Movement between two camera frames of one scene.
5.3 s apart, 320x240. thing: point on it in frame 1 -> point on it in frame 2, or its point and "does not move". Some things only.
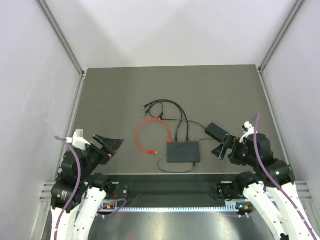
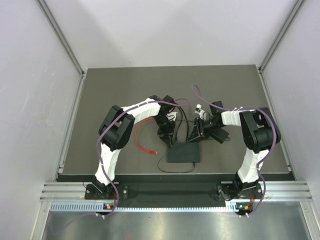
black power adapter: [216, 132] does not move
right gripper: [233, 142] -> [196, 133]
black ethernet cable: [187, 139] does not move
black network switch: [188, 152] does not move
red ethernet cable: [148, 151] does not move
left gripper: [110, 145] -> [166, 135]
